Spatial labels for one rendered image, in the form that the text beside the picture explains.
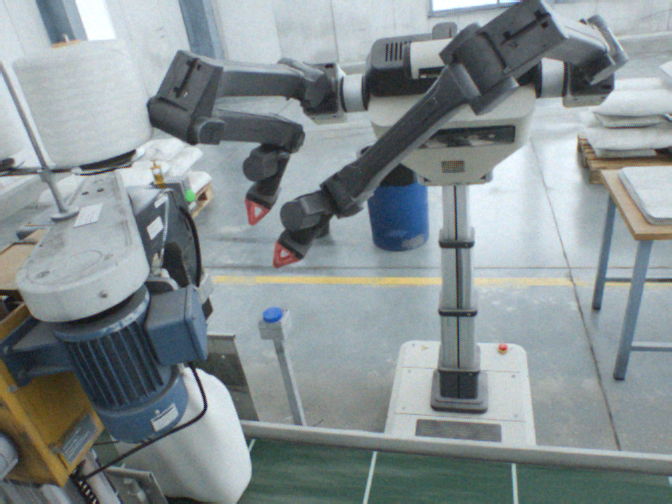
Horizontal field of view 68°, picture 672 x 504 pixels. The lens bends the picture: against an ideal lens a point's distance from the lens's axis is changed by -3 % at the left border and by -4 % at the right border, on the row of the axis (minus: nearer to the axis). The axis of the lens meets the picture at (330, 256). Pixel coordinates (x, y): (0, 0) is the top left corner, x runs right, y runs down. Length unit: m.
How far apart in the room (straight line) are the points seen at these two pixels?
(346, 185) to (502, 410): 1.25
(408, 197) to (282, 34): 6.51
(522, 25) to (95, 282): 0.66
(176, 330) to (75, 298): 0.16
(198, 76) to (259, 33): 8.73
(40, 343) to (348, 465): 1.09
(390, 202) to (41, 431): 2.63
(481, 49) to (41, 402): 0.87
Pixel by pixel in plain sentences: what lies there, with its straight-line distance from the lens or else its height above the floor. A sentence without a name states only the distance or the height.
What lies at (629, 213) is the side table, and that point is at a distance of 2.25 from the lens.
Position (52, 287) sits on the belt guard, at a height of 1.42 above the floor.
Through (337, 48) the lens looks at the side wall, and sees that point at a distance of 9.19.
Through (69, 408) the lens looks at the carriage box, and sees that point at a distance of 1.03.
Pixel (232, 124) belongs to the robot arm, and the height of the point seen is 1.51.
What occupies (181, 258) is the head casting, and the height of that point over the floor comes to 1.16.
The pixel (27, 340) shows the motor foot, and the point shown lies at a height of 1.30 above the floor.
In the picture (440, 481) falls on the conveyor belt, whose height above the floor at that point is 0.38.
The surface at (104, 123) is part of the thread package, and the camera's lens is 0.80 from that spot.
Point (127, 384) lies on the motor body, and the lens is 0.86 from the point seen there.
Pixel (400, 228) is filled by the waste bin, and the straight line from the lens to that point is 3.35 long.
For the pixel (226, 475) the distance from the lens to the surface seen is 1.57.
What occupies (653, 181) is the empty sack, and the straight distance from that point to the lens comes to 2.48.
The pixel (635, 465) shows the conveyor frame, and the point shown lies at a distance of 1.77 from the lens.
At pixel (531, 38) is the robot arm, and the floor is 1.61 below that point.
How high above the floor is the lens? 1.72
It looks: 30 degrees down
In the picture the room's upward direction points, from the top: 9 degrees counter-clockwise
